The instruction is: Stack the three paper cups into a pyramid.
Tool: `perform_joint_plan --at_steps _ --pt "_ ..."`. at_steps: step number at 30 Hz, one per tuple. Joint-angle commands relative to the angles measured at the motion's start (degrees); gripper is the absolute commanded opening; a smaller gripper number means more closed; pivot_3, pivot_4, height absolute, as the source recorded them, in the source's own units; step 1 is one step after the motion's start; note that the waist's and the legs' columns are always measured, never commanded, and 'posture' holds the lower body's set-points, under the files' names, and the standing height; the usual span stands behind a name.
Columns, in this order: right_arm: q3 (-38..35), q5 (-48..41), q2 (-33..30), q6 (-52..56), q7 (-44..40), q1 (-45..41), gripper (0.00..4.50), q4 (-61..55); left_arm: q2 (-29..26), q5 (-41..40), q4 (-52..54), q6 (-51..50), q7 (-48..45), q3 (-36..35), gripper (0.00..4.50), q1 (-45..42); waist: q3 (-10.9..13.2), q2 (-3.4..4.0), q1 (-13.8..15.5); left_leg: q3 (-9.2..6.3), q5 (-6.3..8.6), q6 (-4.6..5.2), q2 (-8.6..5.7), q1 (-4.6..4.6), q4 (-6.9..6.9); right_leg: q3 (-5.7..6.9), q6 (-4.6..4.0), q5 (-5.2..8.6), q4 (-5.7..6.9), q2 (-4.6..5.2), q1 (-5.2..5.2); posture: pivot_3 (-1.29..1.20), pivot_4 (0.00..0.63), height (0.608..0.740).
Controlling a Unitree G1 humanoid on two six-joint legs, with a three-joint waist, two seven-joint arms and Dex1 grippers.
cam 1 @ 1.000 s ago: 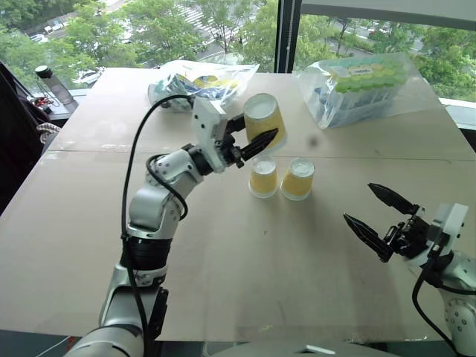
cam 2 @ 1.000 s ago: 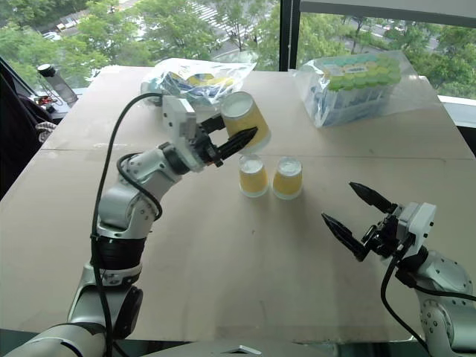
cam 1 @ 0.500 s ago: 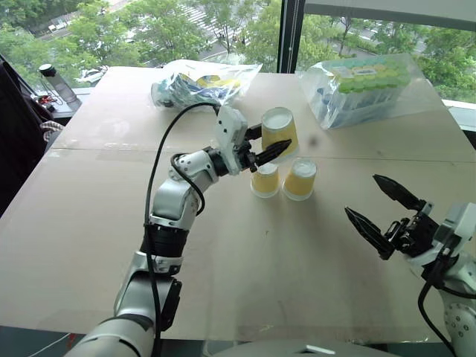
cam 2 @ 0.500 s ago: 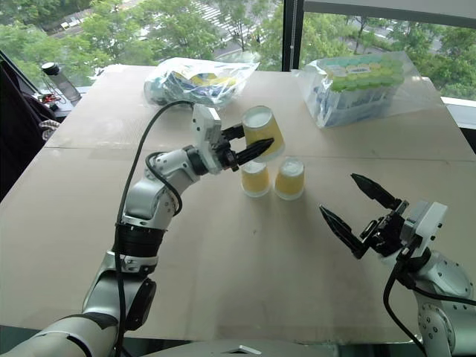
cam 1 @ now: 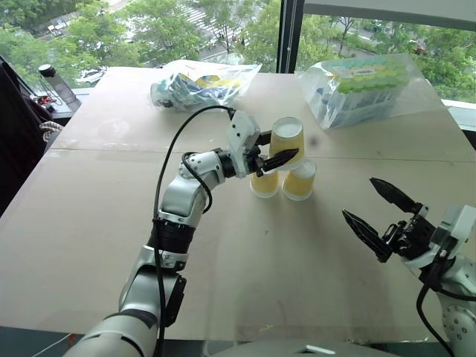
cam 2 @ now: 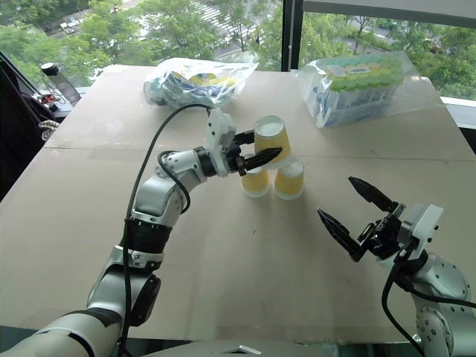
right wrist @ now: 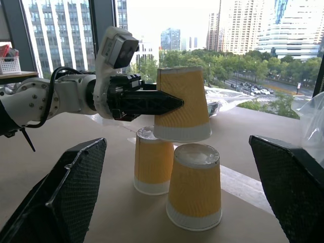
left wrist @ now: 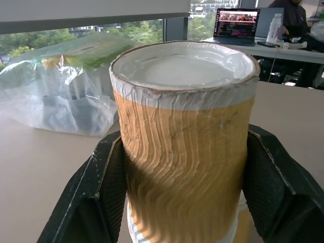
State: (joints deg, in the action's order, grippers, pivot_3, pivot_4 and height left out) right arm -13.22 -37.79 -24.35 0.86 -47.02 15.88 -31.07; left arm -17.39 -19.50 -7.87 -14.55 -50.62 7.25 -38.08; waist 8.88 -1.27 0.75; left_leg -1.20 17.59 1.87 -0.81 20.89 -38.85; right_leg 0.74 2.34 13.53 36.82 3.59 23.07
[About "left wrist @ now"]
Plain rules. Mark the open laptop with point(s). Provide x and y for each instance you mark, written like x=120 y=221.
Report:
x=236 y=25

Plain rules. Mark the white plastic bottle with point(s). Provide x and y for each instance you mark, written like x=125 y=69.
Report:
x=274 y=27

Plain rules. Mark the white office desk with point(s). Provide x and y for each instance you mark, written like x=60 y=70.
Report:
x=286 y=51

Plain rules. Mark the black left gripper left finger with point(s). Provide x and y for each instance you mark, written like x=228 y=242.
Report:
x=86 y=192

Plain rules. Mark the person in dark clothes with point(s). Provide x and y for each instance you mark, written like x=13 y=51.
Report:
x=294 y=19

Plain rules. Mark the white handheld device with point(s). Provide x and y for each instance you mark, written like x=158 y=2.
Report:
x=294 y=45

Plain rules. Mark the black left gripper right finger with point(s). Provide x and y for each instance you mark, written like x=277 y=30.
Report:
x=276 y=187

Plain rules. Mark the black smartphone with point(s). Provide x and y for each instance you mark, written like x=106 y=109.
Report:
x=265 y=44

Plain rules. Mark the orange rippled paper cup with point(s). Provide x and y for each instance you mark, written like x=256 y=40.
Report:
x=184 y=141

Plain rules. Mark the clear plastic bag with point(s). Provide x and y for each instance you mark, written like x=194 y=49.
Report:
x=60 y=86

